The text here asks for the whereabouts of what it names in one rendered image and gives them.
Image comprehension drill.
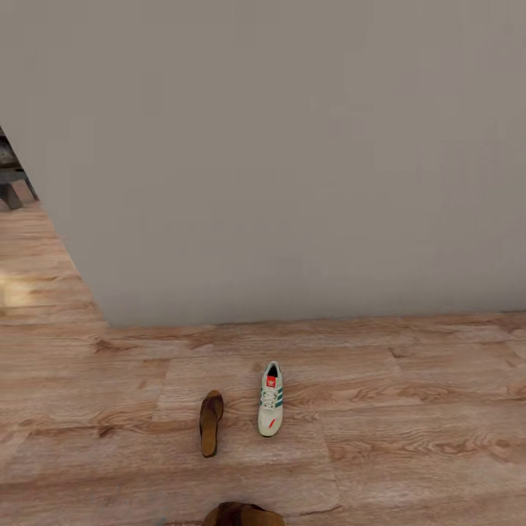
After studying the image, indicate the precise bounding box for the sandal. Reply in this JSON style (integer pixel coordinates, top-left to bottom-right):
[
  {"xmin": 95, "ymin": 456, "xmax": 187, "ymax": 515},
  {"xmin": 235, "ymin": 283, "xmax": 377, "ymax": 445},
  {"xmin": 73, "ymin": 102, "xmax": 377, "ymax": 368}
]
[
  {"xmin": 203, "ymin": 502, "xmax": 284, "ymax": 526},
  {"xmin": 199, "ymin": 390, "xmax": 224, "ymax": 458}
]

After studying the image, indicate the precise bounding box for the gym shoe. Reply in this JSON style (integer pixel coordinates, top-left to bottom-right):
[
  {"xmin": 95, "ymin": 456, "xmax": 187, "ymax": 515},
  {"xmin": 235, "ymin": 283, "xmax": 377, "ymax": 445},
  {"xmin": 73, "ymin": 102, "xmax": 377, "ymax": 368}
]
[{"xmin": 258, "ymin": 361, "xmax": 283, "ymax": 438}]

